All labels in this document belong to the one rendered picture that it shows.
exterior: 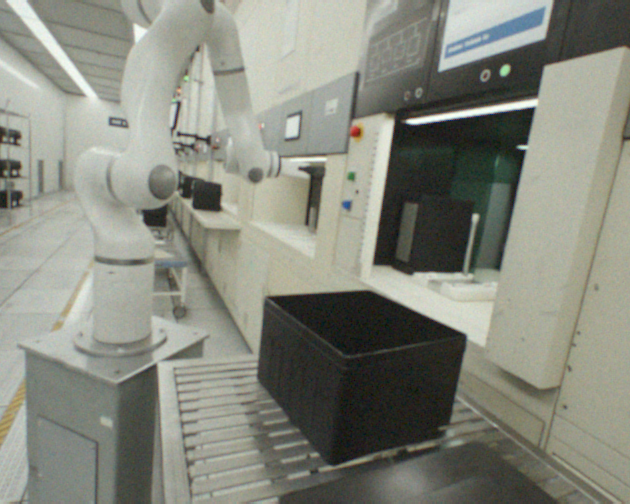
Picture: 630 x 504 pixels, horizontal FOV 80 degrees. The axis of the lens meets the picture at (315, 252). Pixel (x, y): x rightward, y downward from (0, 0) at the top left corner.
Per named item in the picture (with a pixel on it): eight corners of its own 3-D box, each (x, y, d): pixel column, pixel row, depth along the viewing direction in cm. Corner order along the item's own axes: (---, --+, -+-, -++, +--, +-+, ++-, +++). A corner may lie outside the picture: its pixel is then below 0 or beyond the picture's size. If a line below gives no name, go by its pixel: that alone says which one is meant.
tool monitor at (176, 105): (158, 139, 389) (159, 103, 383) (207, 147, 410) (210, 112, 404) (159, 137, 353) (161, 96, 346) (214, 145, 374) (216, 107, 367)
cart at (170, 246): (120, 285, 356) (122, 235, 347) (178, 284, 379) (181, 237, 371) (119, 324, 271) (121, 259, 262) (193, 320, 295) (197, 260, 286)
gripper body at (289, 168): (267, 176, 125) (298, 180, 129) (276, 178, 116) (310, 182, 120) (269, 153, 123) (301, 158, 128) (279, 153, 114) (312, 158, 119)
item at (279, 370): (359, 356, 92) (369, 288, 89) (453, 423, 69) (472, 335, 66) (253, 376, 76) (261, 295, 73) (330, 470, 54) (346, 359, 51)
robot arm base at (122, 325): (52, 341, 81) (52, 257, 77) (125, 316, 98) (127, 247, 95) (118, 365, 74) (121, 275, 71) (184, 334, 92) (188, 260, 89)
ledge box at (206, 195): (188, 206, 362) (190, 178, 357) (218, 208, 372) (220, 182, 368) (190, 209, 334) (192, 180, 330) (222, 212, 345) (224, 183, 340)
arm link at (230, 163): (273, 156, 113) (265, 147, 120) (229, 150, 107) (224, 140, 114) (268, 183, 116) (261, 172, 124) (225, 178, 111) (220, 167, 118)
